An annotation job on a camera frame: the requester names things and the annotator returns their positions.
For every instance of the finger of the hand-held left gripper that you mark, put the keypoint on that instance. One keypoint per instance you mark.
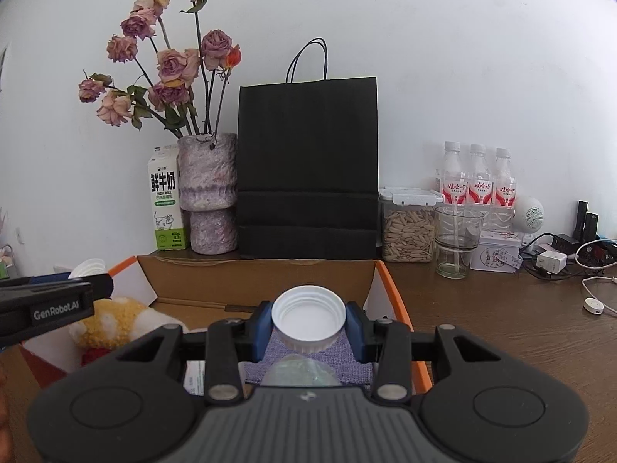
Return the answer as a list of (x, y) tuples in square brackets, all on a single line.
[(101, 285)]

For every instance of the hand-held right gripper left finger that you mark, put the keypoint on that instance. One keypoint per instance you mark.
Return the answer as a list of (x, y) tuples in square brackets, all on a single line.
[(262, 333)]

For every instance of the white green milk carton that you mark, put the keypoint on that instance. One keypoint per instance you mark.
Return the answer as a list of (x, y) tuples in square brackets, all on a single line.
[(166, 202)]

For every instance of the yellow white plush toy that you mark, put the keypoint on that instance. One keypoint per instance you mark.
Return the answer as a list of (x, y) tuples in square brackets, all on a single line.
[(120, 320)]

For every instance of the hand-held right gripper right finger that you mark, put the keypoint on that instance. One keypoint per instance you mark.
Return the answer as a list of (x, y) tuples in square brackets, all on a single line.
[(354, 333)]

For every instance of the black power adapter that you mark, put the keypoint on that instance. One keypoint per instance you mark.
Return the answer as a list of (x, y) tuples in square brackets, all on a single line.
[(566, 242)]

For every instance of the white wall socket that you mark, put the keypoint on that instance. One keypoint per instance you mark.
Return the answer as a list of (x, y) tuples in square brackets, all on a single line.
[(19, 236)]

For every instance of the clear drinking glass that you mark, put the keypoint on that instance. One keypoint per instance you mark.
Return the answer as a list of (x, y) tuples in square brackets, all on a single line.
[(453, 263)]

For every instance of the black rectangular device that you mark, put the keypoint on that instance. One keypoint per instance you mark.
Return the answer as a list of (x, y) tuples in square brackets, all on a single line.
[(593, 226)]

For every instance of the black paper bag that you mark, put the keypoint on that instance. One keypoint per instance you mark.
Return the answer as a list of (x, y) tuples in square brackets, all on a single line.
[(308, 164)]

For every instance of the purple textured vase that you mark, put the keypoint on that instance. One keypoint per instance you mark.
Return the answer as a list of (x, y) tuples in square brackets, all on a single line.
[(207, 178)]

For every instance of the clear seed container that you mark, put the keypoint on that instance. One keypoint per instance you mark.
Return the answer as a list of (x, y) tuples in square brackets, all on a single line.
[(407, 236)]

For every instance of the purple fabric pouch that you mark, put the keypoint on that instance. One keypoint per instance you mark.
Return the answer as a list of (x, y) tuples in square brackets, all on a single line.
[(356, 374)]

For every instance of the large white bottle cap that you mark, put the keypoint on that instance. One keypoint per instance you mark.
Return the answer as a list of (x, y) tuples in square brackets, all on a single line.
[(308, 318)]

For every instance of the red fabric rose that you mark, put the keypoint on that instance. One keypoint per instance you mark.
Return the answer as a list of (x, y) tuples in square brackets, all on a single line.
[(96, 354)]

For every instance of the white charger plug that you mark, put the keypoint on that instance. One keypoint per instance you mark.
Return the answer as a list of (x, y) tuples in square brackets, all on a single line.
[(552, 261)]

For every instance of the white tin box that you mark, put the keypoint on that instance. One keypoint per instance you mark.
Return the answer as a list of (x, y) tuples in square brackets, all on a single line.
[(496, 255)]

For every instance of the thin black stick device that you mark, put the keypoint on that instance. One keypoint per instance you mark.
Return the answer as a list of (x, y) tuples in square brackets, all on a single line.
[(582, 219)]

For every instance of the red cardboard box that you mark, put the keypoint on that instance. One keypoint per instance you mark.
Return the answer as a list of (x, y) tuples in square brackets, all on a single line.
[(217, 284)]

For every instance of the dried pink roses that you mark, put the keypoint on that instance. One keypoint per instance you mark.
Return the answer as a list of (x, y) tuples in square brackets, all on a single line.
[(171, 65)]

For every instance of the white round speaker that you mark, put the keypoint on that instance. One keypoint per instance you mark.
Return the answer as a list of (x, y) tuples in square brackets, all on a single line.
[(530, 214)]

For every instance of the clear bag with green contents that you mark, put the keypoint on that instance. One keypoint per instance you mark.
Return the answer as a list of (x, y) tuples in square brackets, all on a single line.
[(299, 371)]

